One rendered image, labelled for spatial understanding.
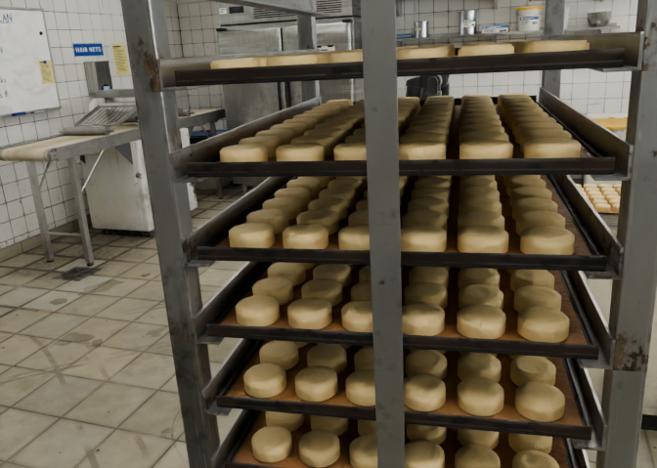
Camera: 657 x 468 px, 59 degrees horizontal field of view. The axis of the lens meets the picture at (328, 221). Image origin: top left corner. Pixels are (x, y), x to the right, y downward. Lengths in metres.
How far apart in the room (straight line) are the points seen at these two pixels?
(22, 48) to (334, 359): 5.08
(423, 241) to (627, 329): 0.20
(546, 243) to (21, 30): 5.30
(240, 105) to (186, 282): 5.51
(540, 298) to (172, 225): 0.40
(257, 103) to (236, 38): 0.65
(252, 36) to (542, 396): 5.52
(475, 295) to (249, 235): 0.26
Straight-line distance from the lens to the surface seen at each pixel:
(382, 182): 0.55
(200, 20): 7.34
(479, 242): 0.59
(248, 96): 6.06
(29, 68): 5.65
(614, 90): 6.36
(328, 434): 0.77
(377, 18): 0.54
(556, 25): 1.14
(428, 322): 0.62
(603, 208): 2.29
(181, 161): 0.62
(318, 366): 0.72
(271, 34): 5.92
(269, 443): 0.76
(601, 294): 2.41
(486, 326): 0.62
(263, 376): 0.71
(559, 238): 0.60
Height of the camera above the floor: 1.52
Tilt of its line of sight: 17 degrees down
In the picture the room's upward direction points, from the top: 3 degrees counter-clockwise
